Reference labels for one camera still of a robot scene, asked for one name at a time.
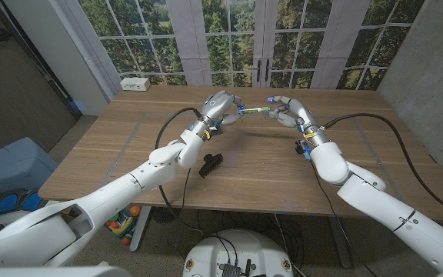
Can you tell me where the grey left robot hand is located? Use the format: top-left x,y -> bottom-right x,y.
190,90 -> 245,135

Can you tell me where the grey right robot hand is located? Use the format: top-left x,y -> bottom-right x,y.
267,95 -> 330,148

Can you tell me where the printed window forest backdrop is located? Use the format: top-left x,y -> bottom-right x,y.
58,0 -> 426,92

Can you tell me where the black ridged plastic part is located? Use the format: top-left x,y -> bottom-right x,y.
198,152 -> 225,179

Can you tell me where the white power outlet box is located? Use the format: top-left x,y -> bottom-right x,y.
120,77 -> 152,92

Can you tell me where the black round floor base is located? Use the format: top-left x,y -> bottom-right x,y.
151,206 -> 182,224

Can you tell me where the grey table leg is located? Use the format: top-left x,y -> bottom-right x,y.
128,205 -> 153,253
328,217 -> 354,269

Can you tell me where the white robot torso base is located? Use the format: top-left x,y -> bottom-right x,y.
182,229 -> 295,277

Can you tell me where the basket of colourful toys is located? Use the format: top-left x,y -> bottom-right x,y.
104,207 -> 138,246

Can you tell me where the blue plastic bin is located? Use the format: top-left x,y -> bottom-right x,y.
0,137 -> 60,197

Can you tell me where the blue foot pedal unit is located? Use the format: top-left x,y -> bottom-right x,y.
0,189 -> 48,216

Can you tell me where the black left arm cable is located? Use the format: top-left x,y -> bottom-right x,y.
154,107 -> 204,151

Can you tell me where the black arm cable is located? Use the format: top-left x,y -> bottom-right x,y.
321,112 -> 443,221
154,107 -> 204,151

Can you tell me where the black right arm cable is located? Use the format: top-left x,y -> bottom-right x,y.
321,112 -> 443,221

